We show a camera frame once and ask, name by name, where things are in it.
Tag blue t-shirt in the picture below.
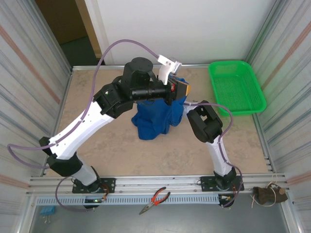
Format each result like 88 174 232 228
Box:
131 76 191 141

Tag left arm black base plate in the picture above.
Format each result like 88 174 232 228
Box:
72 177 116 194

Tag brown cloth pouch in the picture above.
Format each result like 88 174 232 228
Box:
252 183 289 206

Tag grey slotted cable duct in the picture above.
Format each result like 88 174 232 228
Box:
35 194 221 206

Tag black controller board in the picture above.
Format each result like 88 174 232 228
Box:
83 197 107 211
218 194 236 209

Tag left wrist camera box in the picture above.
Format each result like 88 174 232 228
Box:
156 55 183 85

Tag blue clip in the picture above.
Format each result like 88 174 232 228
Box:
40 206 55 223

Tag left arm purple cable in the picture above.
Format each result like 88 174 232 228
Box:
7 39 161 214

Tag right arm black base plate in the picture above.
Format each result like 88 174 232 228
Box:
200 175 244 192

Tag aluminium table edge frame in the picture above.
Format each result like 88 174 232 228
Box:
41 63 276 177

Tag white door frame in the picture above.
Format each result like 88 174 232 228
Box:
74 0 115 66

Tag orange-handled pliers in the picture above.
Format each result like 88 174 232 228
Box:
138 186 171 215

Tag green plastic mesh basket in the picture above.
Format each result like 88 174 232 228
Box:
207 60 267 117

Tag brown wooden door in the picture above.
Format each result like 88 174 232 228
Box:
35 0 88 46

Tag aluminium mounting rail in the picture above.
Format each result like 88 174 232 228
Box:
28 172 291 196

